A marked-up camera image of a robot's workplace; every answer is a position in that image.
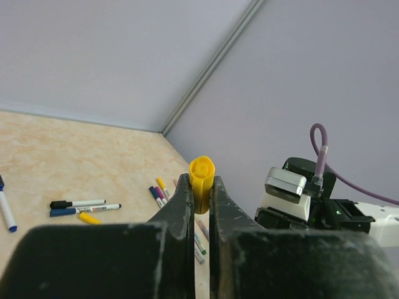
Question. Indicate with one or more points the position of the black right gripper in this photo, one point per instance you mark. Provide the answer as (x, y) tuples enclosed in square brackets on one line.
[(271, 218)]

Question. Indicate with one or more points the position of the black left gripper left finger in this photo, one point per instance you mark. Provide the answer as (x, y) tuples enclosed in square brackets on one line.
[(152, 259)]

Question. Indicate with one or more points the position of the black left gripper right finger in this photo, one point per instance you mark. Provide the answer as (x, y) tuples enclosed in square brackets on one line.
[(249, 261)]

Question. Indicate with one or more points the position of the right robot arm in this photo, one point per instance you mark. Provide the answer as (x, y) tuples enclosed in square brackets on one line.
[(379, 222)]

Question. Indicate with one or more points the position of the yellow capped clear pen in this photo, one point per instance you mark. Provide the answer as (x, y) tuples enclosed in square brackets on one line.
[(88, 219)]

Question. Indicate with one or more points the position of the dark green capped marker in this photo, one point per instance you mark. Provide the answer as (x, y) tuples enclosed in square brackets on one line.
[(199, 243)]

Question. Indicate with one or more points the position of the orange capped white marker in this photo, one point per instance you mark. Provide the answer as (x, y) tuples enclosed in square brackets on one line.
[(198, 254)]

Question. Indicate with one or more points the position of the purple grey marker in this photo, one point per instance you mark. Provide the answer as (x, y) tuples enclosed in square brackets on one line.
[(203, 228)]

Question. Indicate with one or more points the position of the magenta capped white marker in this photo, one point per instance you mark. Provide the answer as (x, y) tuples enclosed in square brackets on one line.
[(161, 195)]

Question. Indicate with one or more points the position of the navy capped white marker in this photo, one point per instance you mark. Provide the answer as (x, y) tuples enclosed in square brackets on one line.
[(156, 196)]

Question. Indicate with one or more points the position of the yellow capped slim marker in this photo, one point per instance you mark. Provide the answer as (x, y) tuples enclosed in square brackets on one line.
[(163, 188)]

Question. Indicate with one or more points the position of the dark blue capped marker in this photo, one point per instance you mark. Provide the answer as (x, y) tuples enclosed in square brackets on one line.
[(79, 210)]

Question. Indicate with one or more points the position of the black eraser-cap white marker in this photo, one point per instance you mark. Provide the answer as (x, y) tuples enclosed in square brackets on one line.
[(67, 204)]

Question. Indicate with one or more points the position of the blue eraser-cap white marker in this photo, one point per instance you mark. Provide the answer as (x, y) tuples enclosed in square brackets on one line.
[(7, 212)]

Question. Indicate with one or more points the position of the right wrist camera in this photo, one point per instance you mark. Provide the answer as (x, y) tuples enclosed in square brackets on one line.
[(285, 194)]

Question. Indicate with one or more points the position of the right corner aluminium post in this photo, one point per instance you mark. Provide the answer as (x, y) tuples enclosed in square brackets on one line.
[(234, 34)]

